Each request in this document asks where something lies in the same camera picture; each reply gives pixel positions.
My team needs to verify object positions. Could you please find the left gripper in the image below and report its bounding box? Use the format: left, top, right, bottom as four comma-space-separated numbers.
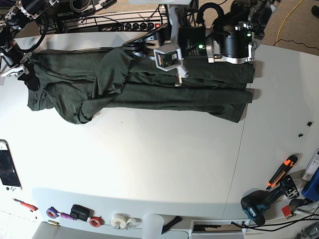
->
123, 27, 207, 60

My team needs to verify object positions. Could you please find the dark green t-shirt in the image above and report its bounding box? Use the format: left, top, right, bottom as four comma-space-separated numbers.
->
28, 47, 255, 124

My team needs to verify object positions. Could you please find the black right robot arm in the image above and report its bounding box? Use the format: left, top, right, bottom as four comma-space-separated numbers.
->
0, 0, 59, 91

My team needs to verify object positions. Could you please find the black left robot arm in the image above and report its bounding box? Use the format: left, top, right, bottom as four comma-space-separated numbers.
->
123, 0, 279, 70

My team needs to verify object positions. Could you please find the black power strip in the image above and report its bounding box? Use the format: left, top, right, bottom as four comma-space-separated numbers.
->
105, 22, 161, 32

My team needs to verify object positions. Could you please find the white handheld game console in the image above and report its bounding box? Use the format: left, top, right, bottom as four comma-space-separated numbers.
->
0, 139, 21, 192

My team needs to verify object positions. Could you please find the red screwdriver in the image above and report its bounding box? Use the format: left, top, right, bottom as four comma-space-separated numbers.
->
13, 198, 38, 212

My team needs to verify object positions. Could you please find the purple tape roll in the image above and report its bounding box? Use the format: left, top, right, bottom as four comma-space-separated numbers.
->
46, 207, 59, 219

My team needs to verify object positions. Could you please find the purple marker pen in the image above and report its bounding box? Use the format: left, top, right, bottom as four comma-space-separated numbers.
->
58, 213, 76, 220

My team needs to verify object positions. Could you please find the brass bullet-shaped piece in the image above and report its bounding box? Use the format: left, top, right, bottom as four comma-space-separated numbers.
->
47, 220, 59, 226

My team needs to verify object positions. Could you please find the red tape roll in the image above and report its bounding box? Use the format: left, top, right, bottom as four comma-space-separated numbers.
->
89, 217, 102, 228

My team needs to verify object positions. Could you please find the white tape roll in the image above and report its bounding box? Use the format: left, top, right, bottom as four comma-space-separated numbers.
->
110, 214, 129, 229

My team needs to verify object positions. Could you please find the translucent plastic cup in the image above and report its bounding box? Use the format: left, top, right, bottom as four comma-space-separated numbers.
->
142, 214, 164, 239

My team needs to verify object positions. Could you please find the orange black utility knife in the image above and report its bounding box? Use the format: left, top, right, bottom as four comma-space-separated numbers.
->
266, 155, 299, 190

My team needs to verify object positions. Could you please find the teal black power drill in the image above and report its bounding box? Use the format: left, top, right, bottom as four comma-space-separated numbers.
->
241, 175, 300, 227

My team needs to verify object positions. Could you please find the blue box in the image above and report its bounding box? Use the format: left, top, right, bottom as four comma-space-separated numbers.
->
302, 170, 319, 202

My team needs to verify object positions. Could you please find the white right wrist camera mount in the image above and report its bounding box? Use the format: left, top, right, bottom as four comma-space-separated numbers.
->
0, 58, 30, 86

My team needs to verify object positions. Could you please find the black action camera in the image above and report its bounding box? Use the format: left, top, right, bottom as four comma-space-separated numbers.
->
70, 204, 90, 222

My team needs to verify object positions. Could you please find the yellow cable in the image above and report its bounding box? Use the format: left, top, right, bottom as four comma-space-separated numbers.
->
273, 2, 302, 47

